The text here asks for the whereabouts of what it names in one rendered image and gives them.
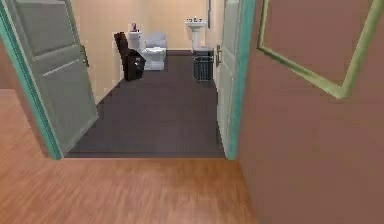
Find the grey door handle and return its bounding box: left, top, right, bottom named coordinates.
left=215, top=44, right=223, bottom=68

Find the white toilet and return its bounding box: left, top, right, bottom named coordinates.
left=127, top=30, right=168, bottom=72

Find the green framed wall picture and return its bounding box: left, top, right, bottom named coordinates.
left=256, top=0, right=384, bottom=100

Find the dark wire basket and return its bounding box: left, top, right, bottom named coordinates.
left=192, top=55, right=215, bottom=82

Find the pale grey-green room door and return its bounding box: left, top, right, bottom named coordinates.
left=216, top=0, right=245, bottom=155

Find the dark door handle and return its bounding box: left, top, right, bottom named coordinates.
left=80, top=44, right=90, bottom=68

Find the white pedestal sink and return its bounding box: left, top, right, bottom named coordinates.
left=184, top=18, right=207, bottom=52

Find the dark brown bin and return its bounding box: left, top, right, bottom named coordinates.
left=113, top=31, right=147, bottom=82

